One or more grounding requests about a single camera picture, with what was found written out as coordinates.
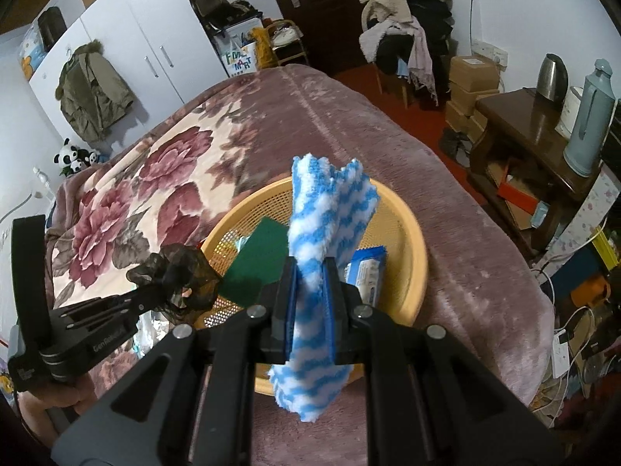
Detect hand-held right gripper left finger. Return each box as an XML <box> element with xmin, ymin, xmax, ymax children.
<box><xmin>51</xmin><ymin>255</ymin><xmax>298</xmax><ymax>466</ymax></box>

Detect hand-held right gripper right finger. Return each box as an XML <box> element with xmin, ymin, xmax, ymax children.
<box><xmin>324</xmin><ymin>256</ymin><xmax>566</xmax><ymax>466</ymax></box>

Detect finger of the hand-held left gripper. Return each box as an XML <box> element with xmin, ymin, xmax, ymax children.
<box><xmin>67</xmin><ymin>296</ymin><xmax>168</xmax><ymax>337</ymax></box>
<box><xmin>64</xmin><ymin>272</ymin><xmax>183</xmax><ymax>322</ymax></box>

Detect blue wet wipes pack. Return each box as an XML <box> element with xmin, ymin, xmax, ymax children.
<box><xmin>342</xmin><ymin>247</ymin><xmax>389</xmax><ymax>306</ymax></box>

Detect green scouring pad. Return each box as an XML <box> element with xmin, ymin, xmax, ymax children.
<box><xmin>216</xmin><ymin>217</ymin><xmax>292</xmax><ymax>308</ymax></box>

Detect black lace scrunchie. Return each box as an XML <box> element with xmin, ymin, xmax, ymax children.
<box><xmin>127</xmin><ymin>245</ymin><xmax>224</xmax><ymax>326</ymax></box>

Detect yellow plastic basket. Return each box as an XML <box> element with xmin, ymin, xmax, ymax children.
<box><xmin>196</xmin><ymin>177</ymin><xmax>428</xmax><ymax>399</ymax></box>

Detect blue white striped cloth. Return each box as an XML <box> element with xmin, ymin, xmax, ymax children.
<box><xmin>266</xmin><ymin>153</ymin><xmax>382</xmax><ymax>423</ymax></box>

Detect person's left hand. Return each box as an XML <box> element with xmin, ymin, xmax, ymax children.
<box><xmin>19</xmin><ymin>379</ymin><xmax>83</xmax><ymax>428</ymax></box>

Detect floral blanket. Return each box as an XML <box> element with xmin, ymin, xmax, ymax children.
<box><xmin>43</xmin><ymin>63</ymin><xmax>556</xmax><ymax>466</ymax></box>

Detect large panda plush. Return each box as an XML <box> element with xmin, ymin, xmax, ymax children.
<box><xmin>53</xmin><ymin>138</ymin><xmax>85</xmax><ymax>176</ymax></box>

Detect green hooded jacket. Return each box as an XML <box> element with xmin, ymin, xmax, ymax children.
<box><xmin>54</xmin><ymin>41</ymin><xmax>135</xmax><ymax>144</ymax></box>

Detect dark shoes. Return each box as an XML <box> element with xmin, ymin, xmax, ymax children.
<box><xmin>439</xmin><ymin>126</ymin><xmax>474</xmax><ymax>162</ymax></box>

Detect orange box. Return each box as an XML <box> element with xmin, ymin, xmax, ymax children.
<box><xmin>500</xmin><ymin>175</ymin><xmax>540</xmax><ymax>205</ymax></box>

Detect white power strip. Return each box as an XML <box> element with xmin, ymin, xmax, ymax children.
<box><xmin>550</xmin><ymin>330</ymin><xmax>571</xmax><ymax>379</ymax></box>

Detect small wooden chair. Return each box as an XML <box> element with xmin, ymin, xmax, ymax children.
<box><xmin>264</xmin><ymin>19</ymin><xmax>309</xmax><ymax>67</ymax></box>

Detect printed shopping bag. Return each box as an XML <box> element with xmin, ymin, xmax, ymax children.
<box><xmin>216</xmin><ymin>29</ymin><xmax>258</xmax><ymax>78</ymax></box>

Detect yellow fuzzy cloth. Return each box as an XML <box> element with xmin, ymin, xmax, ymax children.
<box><xmin>250</xmin><ymin>26</ymin><xmax>282</xmax><ymax>71</ymax></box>

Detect cartoon printed box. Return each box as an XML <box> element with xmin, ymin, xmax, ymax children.
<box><xmin>19</xmin><ymin>24</ymin><xmax>47</xmax><ymax>81</ymax></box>

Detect dark wooden table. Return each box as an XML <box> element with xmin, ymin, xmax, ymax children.
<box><xmin>468</xmin><ymin>87</ymin><xmax>612</xmax><ymax>259</ymax></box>

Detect white shoes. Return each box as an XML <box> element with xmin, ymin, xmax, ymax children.
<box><xmin>271</xmin><ymin>26</ymin><xmax>300</xmax><ymax>47</ymax></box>

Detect floral cloth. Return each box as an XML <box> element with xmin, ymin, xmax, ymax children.
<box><xmin>548</xmin><ymin>165</ymin><xmax>621</xmax><ymax>273</ymax></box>

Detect black bag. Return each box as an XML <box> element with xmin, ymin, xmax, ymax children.
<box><xmin>36</xmin><ymin>7</ymin><xmax>67</xmax><ymax>52</ymax></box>

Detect white wardrobe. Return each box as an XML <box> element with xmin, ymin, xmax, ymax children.
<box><xmin>19</xmin><ymin>0</ymin><xmax>232</xmax><ymax>112</ymax></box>

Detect dark wooden door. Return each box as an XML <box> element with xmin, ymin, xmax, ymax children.
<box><xmin>259</xmin><ymin>0</ymin><xmax>374</xmax><ymax>76</ymax></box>

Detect pile of clothes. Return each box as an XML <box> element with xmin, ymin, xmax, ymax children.
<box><xmin>359</xmin><ymin>0</ymin><xmax>457</xmax><ymax>105</ymax></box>

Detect light blue thermos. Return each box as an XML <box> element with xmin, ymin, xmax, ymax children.
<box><xmin>563</xmin><ymin>58</ymin><xmax>617</xmax><ymax>178</ymax></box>

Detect steel kettle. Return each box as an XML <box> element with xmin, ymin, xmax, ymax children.
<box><xmin>536</xmin><ymin>53</ymin><xmax>569</xmax><ymax>103</ymax></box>

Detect wall socket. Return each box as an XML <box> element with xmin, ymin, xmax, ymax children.
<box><xmin>473</xmin><ymin>41</ymin><xmax>508</xmax><ymax>67</ymax></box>

